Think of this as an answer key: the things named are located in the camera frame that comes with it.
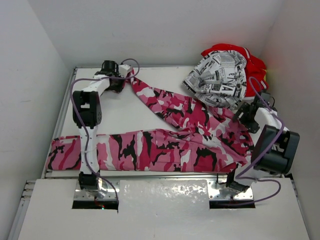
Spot pink camouflage trousers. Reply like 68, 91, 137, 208
46, 72, 255, 174

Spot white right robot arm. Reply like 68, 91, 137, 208
225, 91, 300, 194

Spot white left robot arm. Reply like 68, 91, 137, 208
69, 60, 132, 198

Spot red trousers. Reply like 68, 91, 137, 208
201, 43, 269, 98

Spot newspaper print white trousers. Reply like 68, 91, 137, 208
182, 50, 247, 110

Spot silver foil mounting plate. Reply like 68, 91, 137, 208
72, 173, 255, 210

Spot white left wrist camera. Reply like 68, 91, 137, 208
118, 64, 133, 77

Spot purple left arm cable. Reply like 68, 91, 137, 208
70, 58, 141, 181

